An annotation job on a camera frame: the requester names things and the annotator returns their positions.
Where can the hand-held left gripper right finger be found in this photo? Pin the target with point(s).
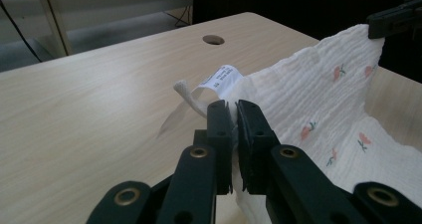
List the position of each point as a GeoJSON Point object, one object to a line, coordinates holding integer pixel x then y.
{"type": "Point", "coordinates": [255, 144]}

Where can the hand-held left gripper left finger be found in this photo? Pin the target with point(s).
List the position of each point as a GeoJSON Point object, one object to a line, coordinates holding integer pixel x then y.
{"type": "Point", "coordinates": [219, 141]}

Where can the white floral muslin cloth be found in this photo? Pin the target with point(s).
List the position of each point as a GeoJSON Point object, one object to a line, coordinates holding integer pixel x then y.
{"type": "Point", "coordinates": [318, 111]}

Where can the black curtain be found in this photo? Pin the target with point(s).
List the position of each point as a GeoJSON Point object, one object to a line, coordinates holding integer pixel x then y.
{"type": "Point", "coordinates": [298, 8]}

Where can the vertical wooden wall strip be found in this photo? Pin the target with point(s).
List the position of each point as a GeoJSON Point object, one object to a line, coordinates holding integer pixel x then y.
{"type": "Point", "coordinates": [53, 18]}

